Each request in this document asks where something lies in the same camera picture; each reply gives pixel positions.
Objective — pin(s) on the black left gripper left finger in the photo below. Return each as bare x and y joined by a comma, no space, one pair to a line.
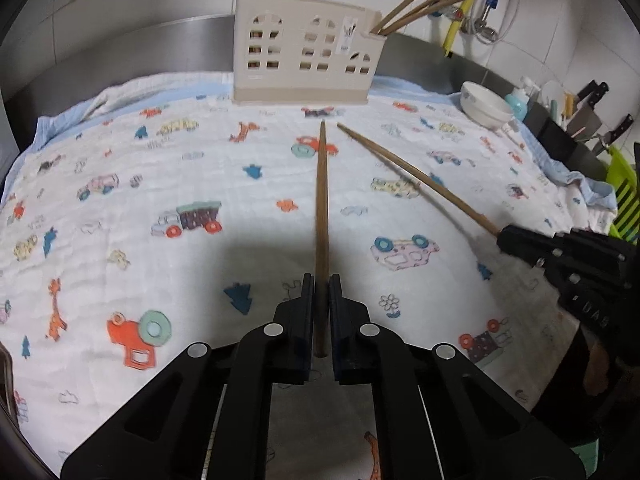
280,352

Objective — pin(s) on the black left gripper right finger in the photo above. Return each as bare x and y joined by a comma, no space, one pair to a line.
362,352

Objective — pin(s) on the wooden chopstick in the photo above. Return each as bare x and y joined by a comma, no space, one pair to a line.
394,21
425,14
407,2
322,259
421,176

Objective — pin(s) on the green plastic rack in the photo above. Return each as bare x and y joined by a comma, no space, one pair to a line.
624,181

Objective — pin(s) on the black knife block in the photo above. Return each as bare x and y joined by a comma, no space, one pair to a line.
561,146

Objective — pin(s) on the cartoon print white cloth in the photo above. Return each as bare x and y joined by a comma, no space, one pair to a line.
160,214

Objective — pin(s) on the teal soap pump bottle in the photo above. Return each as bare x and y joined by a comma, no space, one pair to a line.
518,98

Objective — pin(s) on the white ceramic bowl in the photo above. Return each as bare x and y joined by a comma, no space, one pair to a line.
484,106

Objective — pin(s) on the beige plastic utensil holder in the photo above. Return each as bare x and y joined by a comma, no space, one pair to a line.
304,52

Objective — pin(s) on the black handled kitchen knife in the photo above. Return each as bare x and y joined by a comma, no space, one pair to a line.
606,140

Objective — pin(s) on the black handled cleaver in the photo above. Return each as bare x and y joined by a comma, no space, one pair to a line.
585,122

